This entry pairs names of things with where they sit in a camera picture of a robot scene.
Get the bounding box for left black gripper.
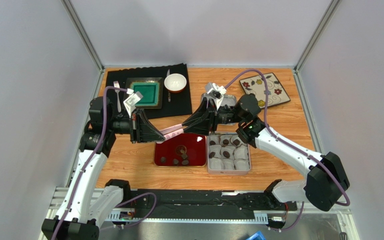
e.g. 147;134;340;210
107;109;165;144

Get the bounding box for pink handled metal tongs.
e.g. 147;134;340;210
156;124;184;144

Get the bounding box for red lacquer tray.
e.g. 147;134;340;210
153;133;208;167

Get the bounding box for silver tin with paper cups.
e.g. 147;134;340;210
206;132;252;176

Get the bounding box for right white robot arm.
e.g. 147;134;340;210
230;93;351;212

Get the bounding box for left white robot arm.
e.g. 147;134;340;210
41;96;165;240

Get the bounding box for black cloth placemat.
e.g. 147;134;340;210
105;63;193;119

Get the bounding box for silver tin lid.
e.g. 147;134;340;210
217;94;237;126

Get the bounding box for green square plate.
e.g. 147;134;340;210
125;77;164;109

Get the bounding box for white bowl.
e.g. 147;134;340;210
164;73;187;93

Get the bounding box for silver fork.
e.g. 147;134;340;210
113;81;122;113

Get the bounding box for silver knife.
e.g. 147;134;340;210
165;69;171;103

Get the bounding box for floral square plate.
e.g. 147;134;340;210
239;73;291;109

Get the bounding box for blue plastic bin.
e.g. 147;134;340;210
245;230;266;240

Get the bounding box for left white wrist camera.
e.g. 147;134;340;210
123;88;143;118

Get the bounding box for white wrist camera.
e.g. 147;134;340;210
123;88;143;118
205;82;227;110

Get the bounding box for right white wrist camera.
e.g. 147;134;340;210
205;82;227;110

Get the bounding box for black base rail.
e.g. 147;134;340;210
111;189;299;227

